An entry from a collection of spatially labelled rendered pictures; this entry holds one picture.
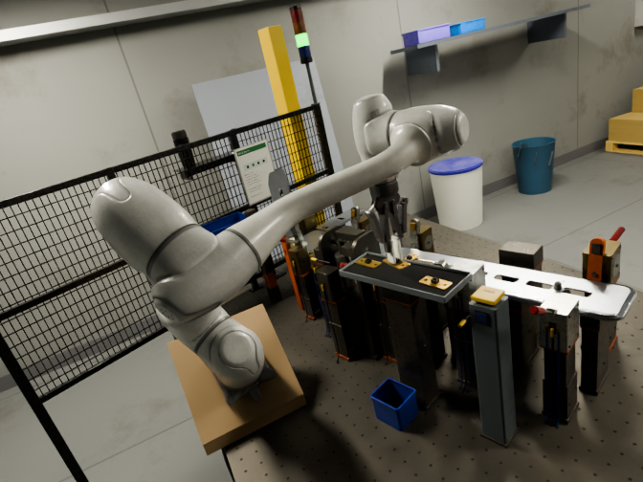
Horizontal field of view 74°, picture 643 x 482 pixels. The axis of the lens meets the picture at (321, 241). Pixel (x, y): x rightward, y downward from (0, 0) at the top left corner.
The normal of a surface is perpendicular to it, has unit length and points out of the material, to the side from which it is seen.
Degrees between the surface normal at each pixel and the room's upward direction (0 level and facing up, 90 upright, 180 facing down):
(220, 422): 45
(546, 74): 90
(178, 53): 90
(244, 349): 50
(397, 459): 0
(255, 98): 82
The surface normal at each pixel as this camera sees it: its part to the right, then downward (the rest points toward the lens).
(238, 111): 0.39, 0.12
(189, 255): 0.28, -0.37
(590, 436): -0.22, -0.91
